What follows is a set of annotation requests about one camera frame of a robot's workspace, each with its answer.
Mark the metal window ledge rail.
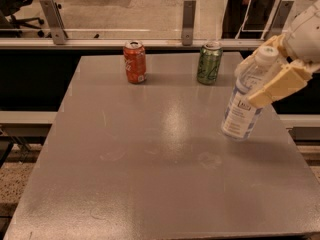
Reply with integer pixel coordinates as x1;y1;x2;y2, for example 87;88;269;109
0;38;271;52

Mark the left metal railing bracket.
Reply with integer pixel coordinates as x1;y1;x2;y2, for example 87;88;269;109
39;0;68;45

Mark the green soda can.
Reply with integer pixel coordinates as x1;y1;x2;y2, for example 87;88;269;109
197;41;223;85

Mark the middle metal railing bracket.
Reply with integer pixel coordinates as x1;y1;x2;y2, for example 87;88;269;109
181;0;196;46

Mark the person standing behind glass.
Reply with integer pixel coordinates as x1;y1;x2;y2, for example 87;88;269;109
221;0;275;39

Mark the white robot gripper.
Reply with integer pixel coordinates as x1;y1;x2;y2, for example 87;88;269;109
234;0;320;108

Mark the right metal railing bracket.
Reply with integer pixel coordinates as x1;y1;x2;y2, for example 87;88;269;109
265;0;294;39

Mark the metal railing bracket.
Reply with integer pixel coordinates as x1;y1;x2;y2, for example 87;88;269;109
181;0;196;46
265;0;294;39
39;0;68;45

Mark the black office chair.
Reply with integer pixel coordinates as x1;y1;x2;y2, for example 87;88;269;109
0;0;44;38

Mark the orange soda can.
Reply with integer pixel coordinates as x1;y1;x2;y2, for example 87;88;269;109
123;40;146;84

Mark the clear plastic water bottle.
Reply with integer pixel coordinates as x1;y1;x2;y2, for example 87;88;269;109
221;46;279;140

